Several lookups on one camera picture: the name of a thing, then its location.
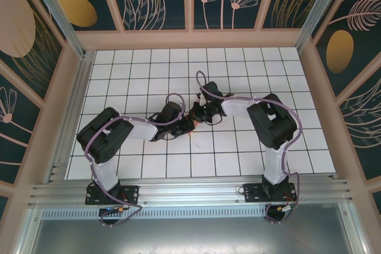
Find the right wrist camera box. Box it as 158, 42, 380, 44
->
189, 104, 206, 121

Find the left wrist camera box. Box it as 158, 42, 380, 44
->
179, 119, 193, 136

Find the aluminium side rail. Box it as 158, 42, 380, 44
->
44, 51, 96, 183

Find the wall panel with feather outline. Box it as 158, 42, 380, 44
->
314, 0, 381, 97

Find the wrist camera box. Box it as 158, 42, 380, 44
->
179, 119, 193, 136
189, 104, 206, 121

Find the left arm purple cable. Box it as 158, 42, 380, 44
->
85, 92, 188, 227

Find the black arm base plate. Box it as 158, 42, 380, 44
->
243, 182, 298, 203
85, 185, 140, 206

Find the short aluminium frame strut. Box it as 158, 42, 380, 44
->
339, 203, 370, 254
13, 206, 45, 254

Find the aluminium frame post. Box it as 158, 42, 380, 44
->
294, 0, 349, 55
23, 0, 87, 58

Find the slotted metal cable tray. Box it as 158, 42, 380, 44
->
40, 208, 346, 219

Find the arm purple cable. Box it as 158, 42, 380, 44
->
85, 92, 188, 227
195, 70, 304, 225

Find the wide aluminium mounting rail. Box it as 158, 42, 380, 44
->
28, 176, 355, 207

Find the grey metal sheet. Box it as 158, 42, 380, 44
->
17, 203, 367, 254

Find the pink paper sheet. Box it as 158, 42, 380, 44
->
185, 115, 199, 136

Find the wall panel with yellow oval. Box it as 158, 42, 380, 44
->
37, 0, 117, 32

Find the wall panel with single flower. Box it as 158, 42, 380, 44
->
0, 60, 42, 185

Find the wall panel with large circle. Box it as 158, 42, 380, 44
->
0, 0, 67, 102

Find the wall panel with fern outlines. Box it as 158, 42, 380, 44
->
339, 81, 381, 180

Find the small circuit board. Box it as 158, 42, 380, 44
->
99, 206, 126, 217

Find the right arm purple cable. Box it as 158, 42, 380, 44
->
195, 70, 304, 225

